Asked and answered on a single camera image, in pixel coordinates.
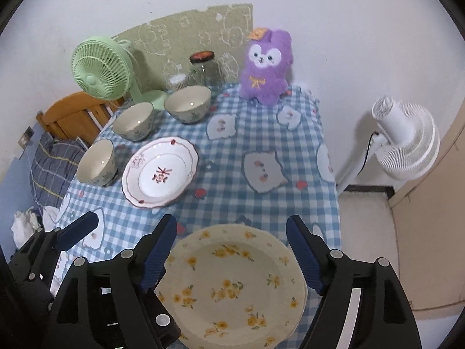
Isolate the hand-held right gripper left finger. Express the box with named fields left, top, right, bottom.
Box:
left=44, top=214, right=178, bottom=349

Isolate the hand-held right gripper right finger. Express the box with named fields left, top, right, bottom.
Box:
left=286, top=215, right=422, bottom=349

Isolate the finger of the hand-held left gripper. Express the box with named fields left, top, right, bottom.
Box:
left=54, top=212, right=99, bottom=253
left=143, top=290, right=182, bottom=343

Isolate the yellow floral ceramic plate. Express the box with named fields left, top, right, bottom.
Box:
left=283, top=254, right=309, bottom=340
left=154, top=224, right=306, bottom=349

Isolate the cream floral ceramic bowl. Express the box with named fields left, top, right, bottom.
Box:
left=112, top=102, right=155, bottom=142
left=163, top=85, right=212, bottom=124
left=76, top=139, right=119, bottom=187

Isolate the pink rimmed white plate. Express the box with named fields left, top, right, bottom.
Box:
left=121, top=137, right=199, bottom=209

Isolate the white garment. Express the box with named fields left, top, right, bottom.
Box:
left=42, top=205, right=60, bottom=231

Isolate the crumpled white cloth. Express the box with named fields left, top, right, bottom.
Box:
left=11, top=209, right=42, bottom=248

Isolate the grey plaid pillow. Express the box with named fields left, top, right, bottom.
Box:
left=31, top=131, right=88, bottom=208

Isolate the wooden bed headboard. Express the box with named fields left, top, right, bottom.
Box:
left=35, top=92, right=124, bottom=146

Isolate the blue checkered tablecloth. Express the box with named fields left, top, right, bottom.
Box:
left=47, top=82, right=342, bottom=349

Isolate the beige wooden door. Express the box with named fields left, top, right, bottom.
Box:
left=387, top=116, right=465, bottom=311

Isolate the white standing fan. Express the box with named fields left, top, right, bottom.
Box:
left=336, top=95, right=441, bottom=193

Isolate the green desk fan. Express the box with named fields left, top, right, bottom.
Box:
left=71, top=35, right=168, bottom=111

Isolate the clear cotton swab container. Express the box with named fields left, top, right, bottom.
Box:
left=168, top=74, right=189, bottom=92

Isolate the purple plush toy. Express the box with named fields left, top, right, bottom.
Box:
left=238, top=26, right=294, bottom=107

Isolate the glass jar with dark lid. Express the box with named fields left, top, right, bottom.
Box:
left=188, top=51, right=223, bottom=88

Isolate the green patterned board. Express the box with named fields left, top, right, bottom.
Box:
left=111, top=3, right=254, bottom=91

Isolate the wall socket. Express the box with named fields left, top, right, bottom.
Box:
left=18, top=127, right=34, bottom=149

